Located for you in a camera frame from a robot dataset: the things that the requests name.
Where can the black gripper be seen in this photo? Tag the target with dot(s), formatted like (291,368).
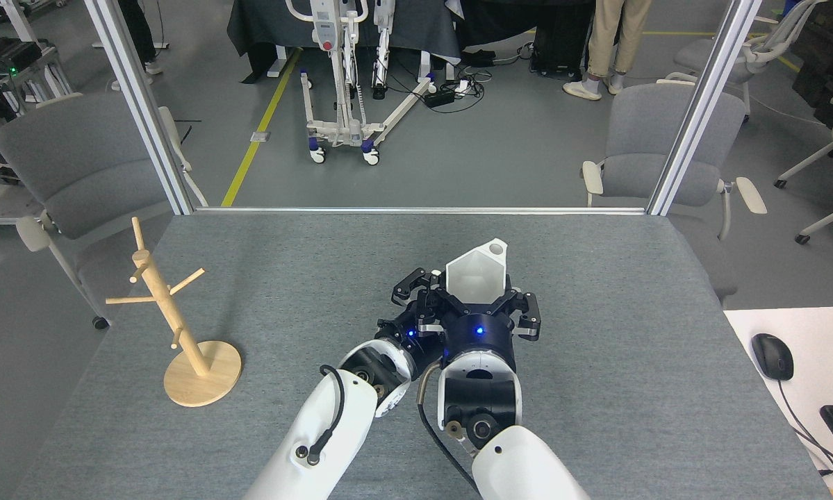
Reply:
(416,340)
(482,333)

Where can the white hexagonal cup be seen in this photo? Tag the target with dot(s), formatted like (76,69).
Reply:
(475,274)

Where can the wooden cup rack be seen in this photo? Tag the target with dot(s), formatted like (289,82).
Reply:
(204,378)

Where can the black power strip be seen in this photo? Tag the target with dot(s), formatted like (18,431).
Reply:
(440,98)

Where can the grey chair with beige armrests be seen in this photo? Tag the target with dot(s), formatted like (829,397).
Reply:
(645,132)
(76,160)

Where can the metal floor socket plate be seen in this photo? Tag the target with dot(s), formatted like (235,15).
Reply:
(260,137)

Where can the black computer mouse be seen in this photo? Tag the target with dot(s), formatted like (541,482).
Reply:
(772,355)

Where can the black case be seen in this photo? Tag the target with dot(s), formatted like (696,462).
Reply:
(562,48)

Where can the dark grey table cloth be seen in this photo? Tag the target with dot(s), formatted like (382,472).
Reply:
(416,28)

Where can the white stand on wheels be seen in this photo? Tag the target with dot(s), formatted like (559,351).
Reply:
(326,28)

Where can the dark stacked crates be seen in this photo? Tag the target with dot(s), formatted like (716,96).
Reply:
(822,48)

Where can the metal equipment cart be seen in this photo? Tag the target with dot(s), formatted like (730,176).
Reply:
(20,55)

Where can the silver aluminium post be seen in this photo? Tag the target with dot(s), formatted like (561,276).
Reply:
(701,104)
(138,104)

